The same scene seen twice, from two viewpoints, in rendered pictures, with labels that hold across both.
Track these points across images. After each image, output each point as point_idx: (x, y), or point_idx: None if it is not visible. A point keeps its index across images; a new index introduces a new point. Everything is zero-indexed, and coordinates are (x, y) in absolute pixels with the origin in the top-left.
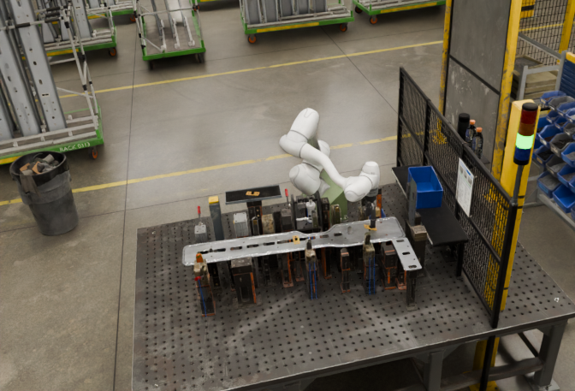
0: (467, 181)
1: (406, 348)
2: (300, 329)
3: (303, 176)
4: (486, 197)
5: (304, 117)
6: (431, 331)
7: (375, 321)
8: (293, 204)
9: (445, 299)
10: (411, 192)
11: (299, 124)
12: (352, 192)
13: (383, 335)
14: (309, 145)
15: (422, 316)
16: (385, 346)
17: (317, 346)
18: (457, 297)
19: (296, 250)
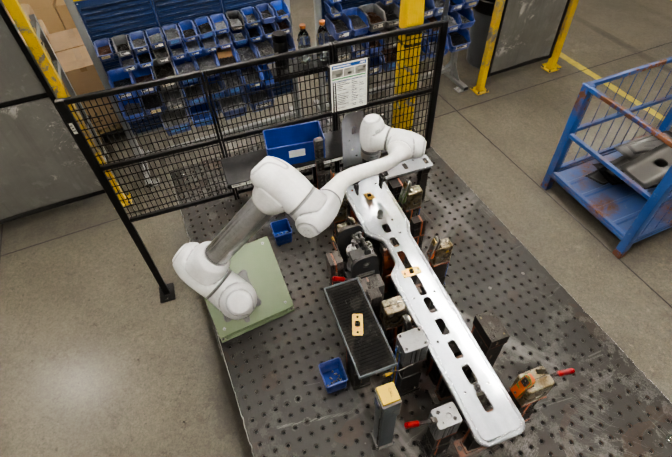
0: (355, 73)
1: (479, 199)
2: (495, 288)
3: (251, 287)
4: (391, 58)
5: (288, 169)
6: (449, 183)
7: (453, 224)
8: (377, 257)
9: (403, 175)
10: (345, 133)
11: (300, 180)
12: (425, 140)
13: (470, 215)
14: (329, 185)
15: (432, 190)
16: (483, 213)
17: (510, 268)
18: None
19: (431, 268)
